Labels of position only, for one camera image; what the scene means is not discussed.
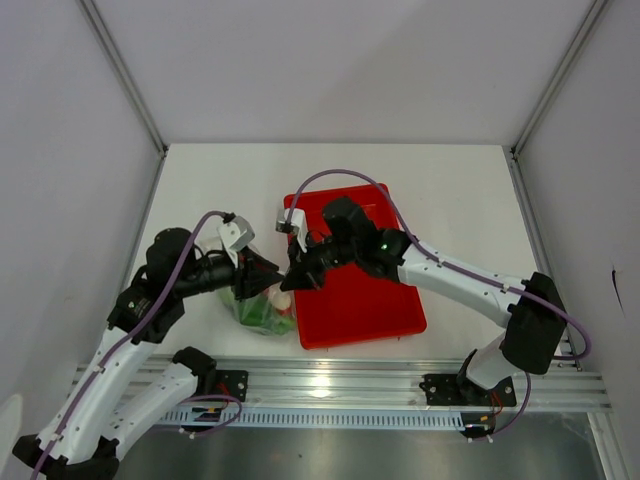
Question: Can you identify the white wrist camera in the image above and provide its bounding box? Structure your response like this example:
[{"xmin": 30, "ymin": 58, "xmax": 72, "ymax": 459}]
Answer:
[
  {"xmin": 217, "ymin": 213, "xmax": 255, "ymax": 268},
  {"xmin": 275, "ymin": 208, "xmax": 308, "ymax": 253}
]

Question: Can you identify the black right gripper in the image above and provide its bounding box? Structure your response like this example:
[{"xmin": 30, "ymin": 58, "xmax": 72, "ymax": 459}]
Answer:
[{"xmin": 281, "ymin": 231, "xmax": 359, "ymax": 292}]

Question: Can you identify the white egg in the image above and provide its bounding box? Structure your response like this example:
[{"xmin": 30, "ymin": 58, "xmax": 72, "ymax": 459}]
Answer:
[{"xmin": 269, "ymin": 289, "xmax": 292, "ymax": 310}]

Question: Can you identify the red plastic tray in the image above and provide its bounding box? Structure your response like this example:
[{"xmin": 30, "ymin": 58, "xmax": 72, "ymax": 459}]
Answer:
[{"xmin": 284, "ymin": 185, "xmax": 427, "ymax": 350}]

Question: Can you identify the clear dotted zip bag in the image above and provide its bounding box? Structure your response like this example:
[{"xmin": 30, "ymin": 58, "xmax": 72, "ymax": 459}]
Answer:
[{"xmin": 217, "ymin": 284, "xmax": 297, "ymax": 336}]

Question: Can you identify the green bell pepper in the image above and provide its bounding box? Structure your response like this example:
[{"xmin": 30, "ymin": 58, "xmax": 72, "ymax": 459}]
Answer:
[{"xmin": 232, "ymin": 295, "xmax": 297, "ymax": 336}]

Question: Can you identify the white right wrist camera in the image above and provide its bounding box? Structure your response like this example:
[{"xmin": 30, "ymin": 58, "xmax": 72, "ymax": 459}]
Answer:
[{"xmin": 275, "ymin": 208, "xmax": 308, "ymax": 253}]

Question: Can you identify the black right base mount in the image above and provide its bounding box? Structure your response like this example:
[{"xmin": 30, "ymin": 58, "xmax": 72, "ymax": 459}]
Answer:
[{"xmin": 419, "ymin": 373, "xmax": 517, "ymax": 408}]

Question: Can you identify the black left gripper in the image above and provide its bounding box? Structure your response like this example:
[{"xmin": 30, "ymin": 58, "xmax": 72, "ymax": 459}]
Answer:
[{"xmin": 175, "ymin": 245, "xmax": 284, "ymax": 302}]

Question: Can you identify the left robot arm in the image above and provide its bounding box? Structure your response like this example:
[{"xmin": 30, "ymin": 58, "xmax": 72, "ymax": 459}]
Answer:
[{"xmin": 12, "ymin": 228, "xmax": 282, "ymax": 479}]

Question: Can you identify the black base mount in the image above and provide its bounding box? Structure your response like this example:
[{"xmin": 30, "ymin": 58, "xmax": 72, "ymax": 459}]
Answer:
[
  {"xmin": 214, "ymin": 370, "xmax": 249, "ymax": 402},
  {"xmin": 419, "ymin": 373, "xmax": 517, "ymax": 408}
]

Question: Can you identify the white slotted cable duct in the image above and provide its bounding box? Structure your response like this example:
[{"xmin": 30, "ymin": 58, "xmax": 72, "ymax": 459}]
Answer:
[{"xmin": 157, "ymin": 406, "xmax": 465, "ymax": 431}]

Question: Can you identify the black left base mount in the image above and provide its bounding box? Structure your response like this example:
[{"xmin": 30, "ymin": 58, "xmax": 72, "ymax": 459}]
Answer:
[{"xmin": 214, "ymin": 370, "xmax": 249, "ymax": 402}]

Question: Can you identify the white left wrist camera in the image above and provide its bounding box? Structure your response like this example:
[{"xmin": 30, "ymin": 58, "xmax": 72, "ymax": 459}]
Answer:
[{"xmin": 217, "ymin": 213, "xmax": 255, "ymax": 268}]

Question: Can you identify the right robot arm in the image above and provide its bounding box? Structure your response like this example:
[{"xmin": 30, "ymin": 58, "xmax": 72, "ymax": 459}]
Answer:
[{"xmin": 276, "ymin": 197, "xmax": 567, "ymax": 404}]

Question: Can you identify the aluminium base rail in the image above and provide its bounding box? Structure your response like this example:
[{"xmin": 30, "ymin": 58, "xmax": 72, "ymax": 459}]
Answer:
[{"xmin": 63, "ymin": 355, "xmax": 611, "ymax": 416}]

